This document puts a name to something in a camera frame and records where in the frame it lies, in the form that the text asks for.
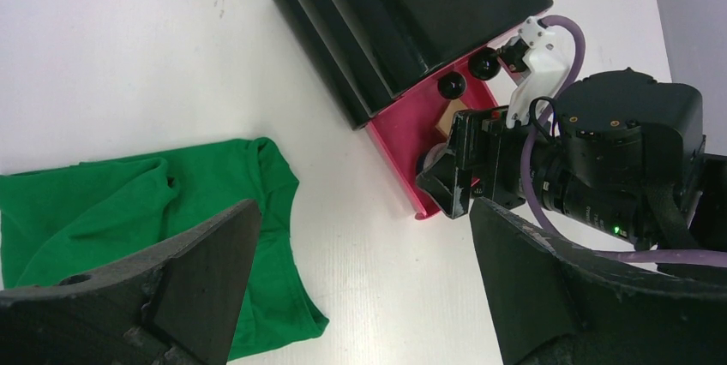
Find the pink round makeup puff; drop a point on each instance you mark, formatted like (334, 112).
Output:
(428, 158)

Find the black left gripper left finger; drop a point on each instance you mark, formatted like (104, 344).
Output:
(176, 302)

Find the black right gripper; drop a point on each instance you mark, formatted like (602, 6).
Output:
(485, 163)

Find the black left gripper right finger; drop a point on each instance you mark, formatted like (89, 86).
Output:
(555, 302)

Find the green cloth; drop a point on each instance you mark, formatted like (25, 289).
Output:
(58, 222)

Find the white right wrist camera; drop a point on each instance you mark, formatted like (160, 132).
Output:
(537, 67)

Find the black drawer organizer box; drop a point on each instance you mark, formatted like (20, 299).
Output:
(374, 51)

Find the pink bottom drawer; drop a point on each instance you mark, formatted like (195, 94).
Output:
(407, 128)

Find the tan square makeup sponge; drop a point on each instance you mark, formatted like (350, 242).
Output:
(445, 122)

